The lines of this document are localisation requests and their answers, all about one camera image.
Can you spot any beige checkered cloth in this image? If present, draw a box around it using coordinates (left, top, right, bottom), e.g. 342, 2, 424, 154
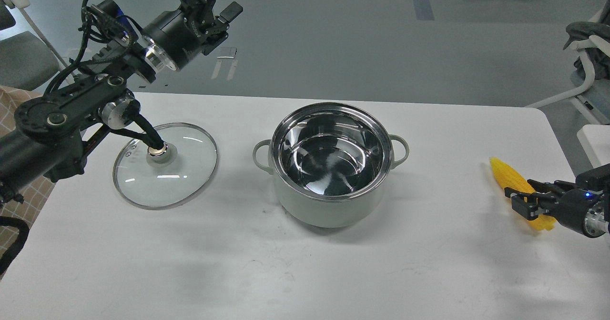
1, 86, 54, 275

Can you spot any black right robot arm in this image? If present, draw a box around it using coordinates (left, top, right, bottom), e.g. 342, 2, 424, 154
503, 164, 609, 238

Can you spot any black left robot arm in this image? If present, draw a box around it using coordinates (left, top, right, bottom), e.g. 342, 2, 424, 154
1, 0, 243, 205

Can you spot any grey office chair left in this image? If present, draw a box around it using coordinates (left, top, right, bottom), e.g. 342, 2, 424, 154
0, 0, 68, 90

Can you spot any pale green steel pot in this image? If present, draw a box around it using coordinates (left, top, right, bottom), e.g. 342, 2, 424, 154
251, 102, 410, 228

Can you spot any yellow corn cob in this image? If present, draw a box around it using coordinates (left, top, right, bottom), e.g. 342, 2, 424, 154
489, 157, 557, 231

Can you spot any glass pot lid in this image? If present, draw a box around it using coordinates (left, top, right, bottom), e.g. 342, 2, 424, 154
112, 122, 219, 210

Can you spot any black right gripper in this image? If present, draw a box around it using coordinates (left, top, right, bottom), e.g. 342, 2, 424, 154
505, 179, 608, 238

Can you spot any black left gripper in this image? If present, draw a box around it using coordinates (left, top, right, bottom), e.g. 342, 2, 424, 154
143, 0, 243, 71

